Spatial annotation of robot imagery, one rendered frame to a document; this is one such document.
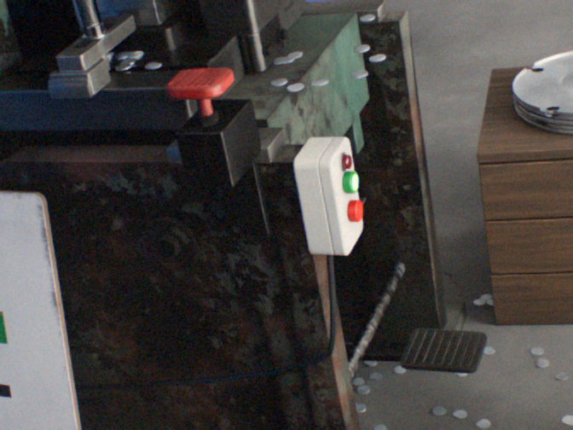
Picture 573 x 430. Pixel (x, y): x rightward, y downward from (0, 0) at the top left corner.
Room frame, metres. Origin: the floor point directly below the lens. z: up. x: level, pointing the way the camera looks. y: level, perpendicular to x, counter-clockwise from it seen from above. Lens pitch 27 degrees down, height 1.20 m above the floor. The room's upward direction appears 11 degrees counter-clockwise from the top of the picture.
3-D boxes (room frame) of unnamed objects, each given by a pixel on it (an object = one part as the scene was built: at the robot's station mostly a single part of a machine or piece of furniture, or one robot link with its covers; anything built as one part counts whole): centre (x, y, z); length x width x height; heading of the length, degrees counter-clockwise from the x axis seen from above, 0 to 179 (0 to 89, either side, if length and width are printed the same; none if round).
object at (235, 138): (1.24, 0.06, 0.62); 0.10 x 0.06 x 0.20; 155
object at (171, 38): (1.63, 0.14, 0.72); 0.20 x 0.16 x 0.03; 155
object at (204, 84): (1.23, 0.07, 0.72); 0.07 x 0.06 x 0.08; 65
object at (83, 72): (1.47, 0.21, 0.76); 0.17 x 0.06 x 0.10; 155
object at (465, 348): (1.57, 0.01, 0.14); 0.59 x 0.10 x 0.05; 65
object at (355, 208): (1.25, -0.09, 0.54); 0.03 x 0.01 x 0.03; 155
